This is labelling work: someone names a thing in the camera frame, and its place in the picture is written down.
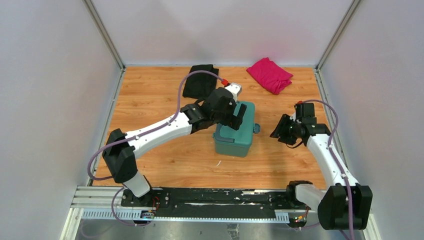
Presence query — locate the black metal base rail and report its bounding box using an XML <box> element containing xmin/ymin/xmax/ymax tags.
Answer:
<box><xmin>67</xmin><ymin>185</ymin><xmax>374</xmax><ymax>229</ymax></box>

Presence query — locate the teal medicine box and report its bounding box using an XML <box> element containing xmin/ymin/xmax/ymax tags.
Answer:
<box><xmin>213</xmin><ymin>101</ymin><xmax>261</xmax><ymax>158</ymax></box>

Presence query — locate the black folded cloth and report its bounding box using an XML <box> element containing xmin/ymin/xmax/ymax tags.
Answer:
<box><xmin>182</xmin><ymin>64</ymin><xmax>219</xmax><ymax>99</ymax></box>

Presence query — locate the pink folded cloth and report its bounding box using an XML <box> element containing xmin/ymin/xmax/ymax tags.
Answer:
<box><xmin>246</xmin><ymin>57</ymin><xmax>294</xmax><ymax>95</ymax></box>

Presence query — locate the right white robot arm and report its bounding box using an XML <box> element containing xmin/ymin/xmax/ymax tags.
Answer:
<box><xmin>270</xmin><ymin>99</ymin><xmax>373</xmax><ymax>231</ymax></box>

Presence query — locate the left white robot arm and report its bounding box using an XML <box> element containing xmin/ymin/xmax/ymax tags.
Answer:
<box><xmin>102</xmin><ymin>83</ymin><xmax>247</xmax><ymax>207</ymax></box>

